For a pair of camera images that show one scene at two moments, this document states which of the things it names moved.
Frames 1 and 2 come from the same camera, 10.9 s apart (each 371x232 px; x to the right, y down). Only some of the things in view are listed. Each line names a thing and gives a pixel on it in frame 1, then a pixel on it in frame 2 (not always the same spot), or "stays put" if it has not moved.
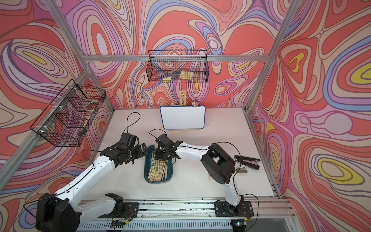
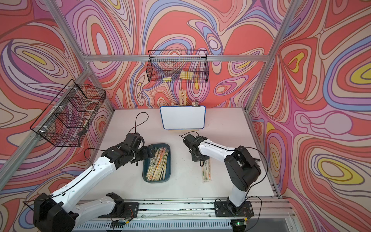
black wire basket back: (178, 66) stays put
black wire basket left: (67, 121) stays put
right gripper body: (161, 154) to (198, 157)
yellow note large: (186, 75) stays put
